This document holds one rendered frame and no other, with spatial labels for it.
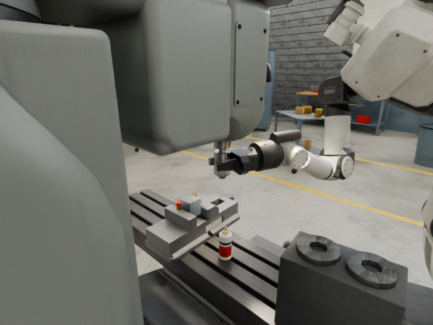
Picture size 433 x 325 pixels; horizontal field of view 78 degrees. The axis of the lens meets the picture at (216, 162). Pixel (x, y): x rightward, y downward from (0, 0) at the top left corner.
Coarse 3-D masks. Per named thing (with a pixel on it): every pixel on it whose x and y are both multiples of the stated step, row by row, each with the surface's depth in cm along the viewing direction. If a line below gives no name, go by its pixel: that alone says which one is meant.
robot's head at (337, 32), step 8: (352, 8) 78; (344, 16) 80; (352, 16) 79; (336, 24) 80; (344, 24) 80; (352, 24) 80; (360, 24) 79; (328, 32) 82; (336, 32) 81; (344, 32) 80; (352, 32) 80; (336, 40) 82; (344, 40) 82; (352, 40) 81
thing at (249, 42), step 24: (240, 0) 53; (240, 24) 54; (264, 24) 60; (240, 48) 55; (264, 48) 61; (240, 72) 57; (264, 72) 64; (240, 96) 59; (264, 96) 67; (240, 120) 62
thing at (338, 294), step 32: (288, 256) 56; (320, 256) 54; (352, 256) 54; (288, 288) 57; (320, 288) 52; (352, 288) 48; (384, 288) 47; (288, 320) 59; (320, 320) 54; (352, 320) 50; (384, 320) 46
